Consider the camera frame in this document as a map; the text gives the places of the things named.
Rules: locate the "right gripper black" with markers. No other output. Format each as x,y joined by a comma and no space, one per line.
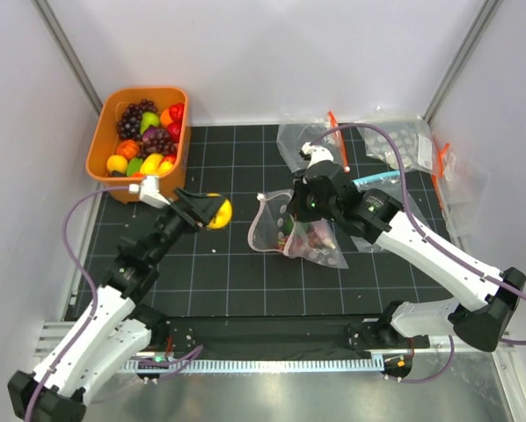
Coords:
296,206

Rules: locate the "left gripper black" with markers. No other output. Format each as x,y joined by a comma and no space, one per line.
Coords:
195,212

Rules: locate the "yellow lemon toy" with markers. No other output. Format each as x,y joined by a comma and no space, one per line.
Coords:
223,216

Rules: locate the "small red grape bunch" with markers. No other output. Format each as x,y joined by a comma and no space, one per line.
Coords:
297,246

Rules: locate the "pink zip dotted bag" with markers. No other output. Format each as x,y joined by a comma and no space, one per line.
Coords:
274,229

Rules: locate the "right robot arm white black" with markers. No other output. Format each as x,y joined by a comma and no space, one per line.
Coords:
483,297

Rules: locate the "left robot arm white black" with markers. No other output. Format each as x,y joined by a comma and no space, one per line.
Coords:
116,325

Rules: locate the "orange zip clear bag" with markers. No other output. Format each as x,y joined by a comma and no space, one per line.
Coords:
295,130

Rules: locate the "orange zip bag at right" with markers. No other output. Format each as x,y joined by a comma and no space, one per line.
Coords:
460,185

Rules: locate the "green lime toy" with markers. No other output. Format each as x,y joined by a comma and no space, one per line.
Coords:
288,226

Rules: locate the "yellow mango toy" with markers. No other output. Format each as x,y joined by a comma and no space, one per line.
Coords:
151,164

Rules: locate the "green starfruit toy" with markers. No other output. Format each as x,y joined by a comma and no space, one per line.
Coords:
134,166

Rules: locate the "black grid mat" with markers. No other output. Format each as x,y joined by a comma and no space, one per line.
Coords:
216,273

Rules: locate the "large dark grape bunch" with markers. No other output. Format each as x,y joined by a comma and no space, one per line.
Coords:
157,140

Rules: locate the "red apple toy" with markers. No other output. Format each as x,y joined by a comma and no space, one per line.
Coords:
174,130

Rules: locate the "orange plastic fruit bin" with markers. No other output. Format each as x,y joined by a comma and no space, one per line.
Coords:
105,138

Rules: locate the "orange pumpkin toy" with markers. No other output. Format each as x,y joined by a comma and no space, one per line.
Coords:
129,149

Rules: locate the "yellow orange toy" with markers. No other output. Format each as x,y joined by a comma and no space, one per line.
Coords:
116,164

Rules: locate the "red bell pepper toy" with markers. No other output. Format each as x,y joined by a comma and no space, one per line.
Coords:
176,111

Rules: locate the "yellow pear toy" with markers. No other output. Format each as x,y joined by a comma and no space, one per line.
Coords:
149,119

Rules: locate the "small dark grape bunch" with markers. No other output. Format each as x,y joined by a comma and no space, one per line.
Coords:
129,124

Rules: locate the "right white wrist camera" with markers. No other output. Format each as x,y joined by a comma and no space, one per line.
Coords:
314,154

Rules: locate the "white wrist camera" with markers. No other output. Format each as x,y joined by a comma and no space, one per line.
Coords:
314,154
149,193

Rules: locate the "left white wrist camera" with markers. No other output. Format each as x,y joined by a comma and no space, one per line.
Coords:
149,193

